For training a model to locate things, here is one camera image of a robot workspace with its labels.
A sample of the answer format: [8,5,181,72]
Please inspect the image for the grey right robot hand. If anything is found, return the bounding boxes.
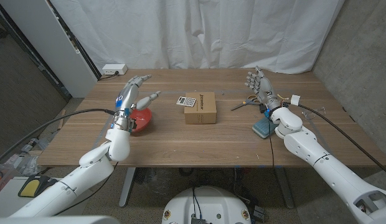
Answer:
[245,65,283,114]

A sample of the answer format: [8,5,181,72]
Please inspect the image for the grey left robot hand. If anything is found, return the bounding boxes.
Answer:
[113,74,162,131]

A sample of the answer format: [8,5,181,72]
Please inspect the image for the mini calculator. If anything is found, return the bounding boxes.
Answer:
[176,96,197,108]

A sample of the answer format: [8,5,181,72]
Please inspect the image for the red bowl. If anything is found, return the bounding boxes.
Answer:
[129,108,153,133]

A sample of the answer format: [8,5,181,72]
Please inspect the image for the brown cardboard box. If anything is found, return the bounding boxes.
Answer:
[184,91,218,125]

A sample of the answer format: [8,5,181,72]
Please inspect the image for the white power strip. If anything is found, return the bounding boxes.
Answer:
[101,63,128,76]

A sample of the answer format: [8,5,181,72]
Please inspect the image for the teal ribbed case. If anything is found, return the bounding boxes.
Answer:
[252,119,280,139]

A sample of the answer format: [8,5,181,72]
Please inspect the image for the wooden stick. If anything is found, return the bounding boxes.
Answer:
[57,108,67,131]

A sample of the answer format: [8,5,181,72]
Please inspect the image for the grey table leg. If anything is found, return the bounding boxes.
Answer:
[118,167,136,208]
[275,167,295,209]

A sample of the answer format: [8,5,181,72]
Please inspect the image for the white curtain backdrop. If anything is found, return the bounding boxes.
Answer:
[49,0,345,75]

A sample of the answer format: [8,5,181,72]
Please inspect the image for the white cabinet panel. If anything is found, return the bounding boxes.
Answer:
[0,0,99,98]

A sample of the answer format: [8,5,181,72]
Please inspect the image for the clear plastic bag clutter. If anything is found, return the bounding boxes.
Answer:
[4,152,43,177]

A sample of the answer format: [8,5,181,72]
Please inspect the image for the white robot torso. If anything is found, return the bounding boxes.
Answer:
[161,185,252,224]

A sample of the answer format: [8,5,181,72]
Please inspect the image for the yellow black foot pedal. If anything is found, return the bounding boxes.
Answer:
[17,175,57,198]

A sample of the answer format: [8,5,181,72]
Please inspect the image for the yellow handled scissors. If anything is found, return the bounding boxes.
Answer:
[230,95,261,111]

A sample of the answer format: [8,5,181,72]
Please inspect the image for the black power strip cord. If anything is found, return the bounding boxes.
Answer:
[98,71,120,81]

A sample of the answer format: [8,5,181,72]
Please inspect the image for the clear wire loop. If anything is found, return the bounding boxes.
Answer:
[301,106,327,121]

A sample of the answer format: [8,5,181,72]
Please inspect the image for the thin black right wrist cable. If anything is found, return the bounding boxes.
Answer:
[268,124,276,170]

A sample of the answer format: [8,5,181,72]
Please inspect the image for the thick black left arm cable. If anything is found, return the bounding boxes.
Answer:
[0,108,118,166]

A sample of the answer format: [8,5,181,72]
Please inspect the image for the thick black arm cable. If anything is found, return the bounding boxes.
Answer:
[299,103,386,178]
[0,108,118,166]

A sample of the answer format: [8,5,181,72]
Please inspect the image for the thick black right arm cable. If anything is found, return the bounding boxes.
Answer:
[299,103,386,178]

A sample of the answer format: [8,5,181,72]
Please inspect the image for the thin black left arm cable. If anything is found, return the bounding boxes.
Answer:
[54,161,119,217]

